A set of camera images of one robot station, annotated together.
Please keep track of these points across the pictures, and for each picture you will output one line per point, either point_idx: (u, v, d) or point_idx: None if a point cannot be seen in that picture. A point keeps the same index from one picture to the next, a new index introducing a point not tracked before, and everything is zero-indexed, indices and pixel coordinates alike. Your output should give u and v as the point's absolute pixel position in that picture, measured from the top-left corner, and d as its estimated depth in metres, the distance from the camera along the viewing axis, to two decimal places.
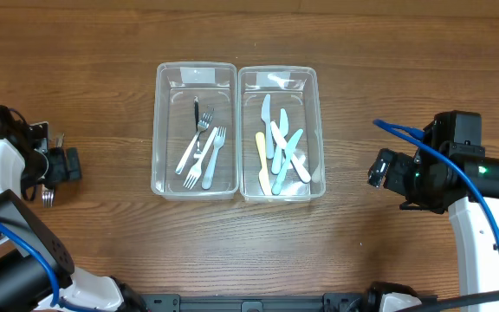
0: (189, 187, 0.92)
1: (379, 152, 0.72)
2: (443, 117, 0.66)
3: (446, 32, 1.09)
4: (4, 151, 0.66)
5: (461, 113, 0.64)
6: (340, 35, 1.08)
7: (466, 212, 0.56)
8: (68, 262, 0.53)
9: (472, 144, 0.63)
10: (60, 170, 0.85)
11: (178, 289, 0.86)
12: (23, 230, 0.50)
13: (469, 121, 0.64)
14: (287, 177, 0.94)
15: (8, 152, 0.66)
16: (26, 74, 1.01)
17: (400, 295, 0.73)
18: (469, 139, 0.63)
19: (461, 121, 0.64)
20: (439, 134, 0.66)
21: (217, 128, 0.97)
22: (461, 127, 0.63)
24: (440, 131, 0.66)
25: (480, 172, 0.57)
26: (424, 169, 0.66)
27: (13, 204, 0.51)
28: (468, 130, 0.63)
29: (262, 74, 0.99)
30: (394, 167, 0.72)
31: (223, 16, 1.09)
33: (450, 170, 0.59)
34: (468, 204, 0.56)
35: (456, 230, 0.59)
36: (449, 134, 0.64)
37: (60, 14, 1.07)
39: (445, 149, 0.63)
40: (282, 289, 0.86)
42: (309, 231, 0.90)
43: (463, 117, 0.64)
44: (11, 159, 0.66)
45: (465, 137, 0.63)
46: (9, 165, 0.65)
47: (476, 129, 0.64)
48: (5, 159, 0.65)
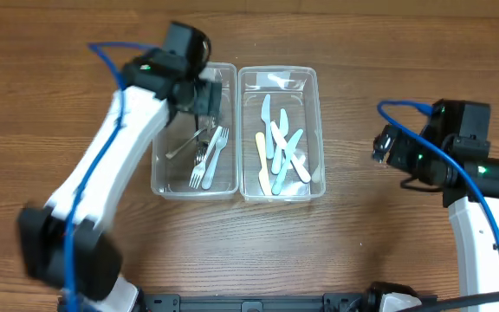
0: (195, 186, 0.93)
1: (385, 128, 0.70)
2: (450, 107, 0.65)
3: (446, 32, 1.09)
4: (155, 117, 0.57)
5: (468, 105, 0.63)
6: (340, 35, 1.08)
7: (466, 212, 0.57)
8: (105, 289, 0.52)
9: (478, 139, 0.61)
10: (202, 104, 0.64)
11: (178, 289, 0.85)
12: (81, 269, 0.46)
13: (476, 115, 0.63)
14: (287, 177, 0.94)
15: (155, 123, 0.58)
16: (25, 74, 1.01)
17: (400, 295, 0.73)
18: (476, 131, 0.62)
19: (468, 114, 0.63)
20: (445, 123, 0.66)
21: (220, 128, 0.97)
22: (467, 120, 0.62)
24: (447, 120, 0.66)
25: (481, 172, 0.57)
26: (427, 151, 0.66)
27: (94, 244, 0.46)
28: (474, 123, 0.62)
29: (262, 74, 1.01)
30: (399, 145, 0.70)
31: (223, 16, 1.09)
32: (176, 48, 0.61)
33: (451, 169, 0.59)
34: (468, 204, 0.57)
35: (456, 231, 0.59)
36: (456, 127, 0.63)
37: (61, 15, 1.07)
39: (449, 140, 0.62)
40: (282, 289, 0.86)
42: (309, 231, 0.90)
43: (470, 110, 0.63)
44: (143, 87, 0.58)
45: (471, 131, 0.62)
46: (155, 123, 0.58)
47: (483, 122, 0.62)
48: (160, 115, 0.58)
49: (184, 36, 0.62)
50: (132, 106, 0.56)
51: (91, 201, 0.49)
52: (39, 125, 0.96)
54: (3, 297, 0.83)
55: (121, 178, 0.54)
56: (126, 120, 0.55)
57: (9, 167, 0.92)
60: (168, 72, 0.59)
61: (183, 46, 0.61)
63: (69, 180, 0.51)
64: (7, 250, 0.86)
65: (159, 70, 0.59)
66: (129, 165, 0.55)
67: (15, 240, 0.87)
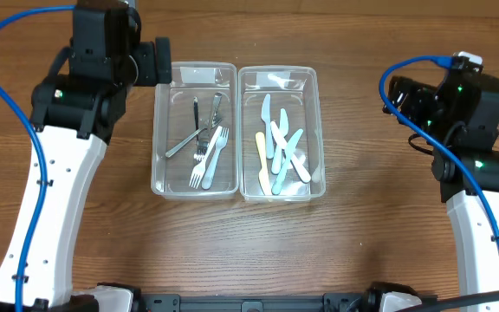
0: (195, 186, 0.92)
1: (398, 83, 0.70)
2: (469, 87, 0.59)
3: (446, 32, 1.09)
4: (86, 156, 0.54)
5: (484, 93, 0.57)
6: (340, 35, 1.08)
7: (464, 205, 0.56)
8: None
9: (486, 129, 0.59)
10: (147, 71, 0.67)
11: (178, 289, 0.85)
12: None
13: (490, 106, 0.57)
14: (287, 177, 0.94)
15: (91, 155, 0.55)
16: (25, 74, 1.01)
17: (400, 294, 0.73)
18: (486, 123, 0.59)
19: (483, 104, 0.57)
20: (456, 100, 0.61)
21: (221, 128, 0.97)
22: (480, 112, 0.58)
24: (461, 101, 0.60)
25: (477, 166, 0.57)
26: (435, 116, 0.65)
27: None
28: (485, 114, 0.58)
29: (262, 74, 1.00)
30: (411, 99, 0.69)
31: (223, 16, 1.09)
32: (91, 45, 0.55)
33: (450, 164, 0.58)
34: (465, 198, 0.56)
35: (454, 224, 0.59)
36: (466, 116, 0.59)
37: (61, 15, 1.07)
39: (455, 129, 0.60)
40: (283, 289, 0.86)
42: (309, 231, 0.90)
43: (485, 101, 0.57)
44: (65, 113, 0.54)
45: (481, 121, 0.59)
46: (87, 161, 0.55)
47: (496, 113, 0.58)
48: (88, 155, 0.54)
49: (93, 28, 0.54)
50: (57, 156, 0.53)
51: (35, 282, 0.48)
52: None
54: None
55: (66, 231, 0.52)
56: (51, 174, 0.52)
57: (9, 167, 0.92)
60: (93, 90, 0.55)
61: (100, 46, 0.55)
63: (8, 259, 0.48)
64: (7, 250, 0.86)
65: (80, 89, 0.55)
66: (71, 215, 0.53)
67: None
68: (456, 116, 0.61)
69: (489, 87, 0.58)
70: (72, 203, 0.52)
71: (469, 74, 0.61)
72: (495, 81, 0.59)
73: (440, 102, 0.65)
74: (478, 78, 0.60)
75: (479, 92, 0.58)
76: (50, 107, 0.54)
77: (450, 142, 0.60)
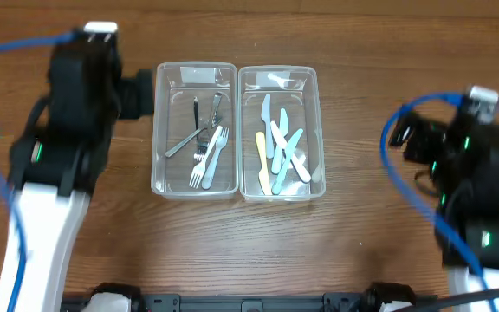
0: (194, 186, 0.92)
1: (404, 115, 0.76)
2: (481, 146, 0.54)
3: (446, 32, 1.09)
4: (68, 214, 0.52)
5: (494, 153, 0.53)
6: (340, 35, 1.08)
7: (464, 288, 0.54)
8: None
9: (495, 191, 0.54)
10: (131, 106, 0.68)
11: (178, 289, 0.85)
12: None
13: None
14: (287, 177, 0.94)
15: (74, 213, 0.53)
16: (25, 74, 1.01)
17: (400, 302, 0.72)
18: (496, 185, 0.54)
19: (493, 165, 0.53)
20: (464, 152, 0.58)
21: (221, 127, 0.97)
22: (489, 177, 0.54)
24: (470, 157, 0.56)
25: (484, 243, 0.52)
26: (442, 159, 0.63)
27: None
28: (494, 178, 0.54)
29: (262, 74, 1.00)
30: (418, 132, 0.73)
31: (223, 16, 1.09)
32: (72, 94, 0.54)
33: (449, 220, 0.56)
34: (467, 283, 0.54)
35: (452, 289, 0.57)
36: (473, 172, 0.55)
37: (61, 15, 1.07)
39: (461, 190, 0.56)
40: (282, 289, 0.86)
42: (309, 231, 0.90)
43: (495, 164, 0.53)
44: (44, 172, 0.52)
45: (489, 186, 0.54)
46: (69, 224, 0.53)
47: None
48: (72, 211, 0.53)
49: (72, 74, 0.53)
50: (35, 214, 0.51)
51: None
52: None
54: None
55: (52, 288, 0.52)
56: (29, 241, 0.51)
57: (9, 166, 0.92)
60: (73, 143, 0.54)
61: (81, 91, 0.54)
63: None
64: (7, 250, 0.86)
65: (61, 141, 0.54)
66: (55, 269, 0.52)
67: None
68: (464, 170, 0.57)
69: None
70: (56, 261, 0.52)
71: (479, 126, 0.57)
72: None
73: (448, 141, 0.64)
74: (488, 133, 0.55)
75: (489, 149, 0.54)
76: (27, 169, 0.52)
77: (456, 200, 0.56)
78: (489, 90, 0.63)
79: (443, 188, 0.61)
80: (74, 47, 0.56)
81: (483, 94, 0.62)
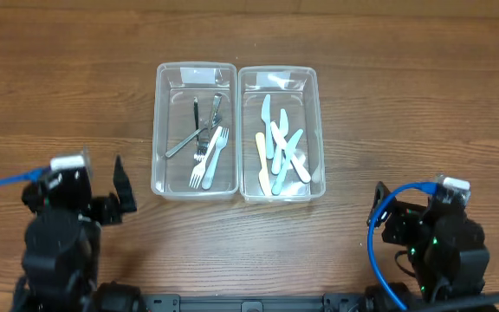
0: (195, 186, 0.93)
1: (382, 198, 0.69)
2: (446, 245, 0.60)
3: (446, 32, 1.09)
4: None
5: (463, 254, 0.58)
6: (339, 35, 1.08)
7: None
8: None
9: (470, 285, 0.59)
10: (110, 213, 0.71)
11: (178, 289, 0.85)
12: None
13: (475, 265, 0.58)
14: (287, 177, 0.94)
15: None
16: (25, 74, 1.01)
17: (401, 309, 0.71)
18: (470, 280, 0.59)
19: (465, 264, 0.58)
20: (433, 248, 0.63)
21: (221, 128, 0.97)
22: (463, 275, 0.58)
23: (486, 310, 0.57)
24: (439, 254, 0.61)
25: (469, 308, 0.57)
26: (417, 243, 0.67)
27: None
28: (468, 276, 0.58)
29: (262, 74, 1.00)
30: (395, 221, 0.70)
31: (223, 16, 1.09)
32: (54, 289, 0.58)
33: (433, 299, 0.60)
34: None
35: None
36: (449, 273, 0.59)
37: (61, 15, 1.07)
39: (440, 286, 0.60)
40: (283, 289, 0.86)
42: (309, 231, 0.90)
43: (467, 264, 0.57)
44: None
45: (464, 282, 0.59)
46: None
47: (479, 270, 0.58)
48: None
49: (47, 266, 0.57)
50: None
51: None
52: (40, 125, 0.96)
54: (3, 297, 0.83)
55: None
56: None
57: (9, 166, 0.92)
60: None
61: (55, 272, 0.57)
63: None
64: (7, 250, 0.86)
65: None
66: None
67: (15, 240, 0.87)
68: (438, 267, 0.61)
69: (464, 243, 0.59)
70: None
71: (443, 222, 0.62)
72: (469, 230, 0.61)
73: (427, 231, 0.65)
74: (453, 228, 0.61)
75: (456, 250, 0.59)
76: None
77: (437, 295, 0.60)
78: (462, 179, 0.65)
79: (420, 277, 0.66)
80: (46, 240, 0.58)
81: (456, 185, 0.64)
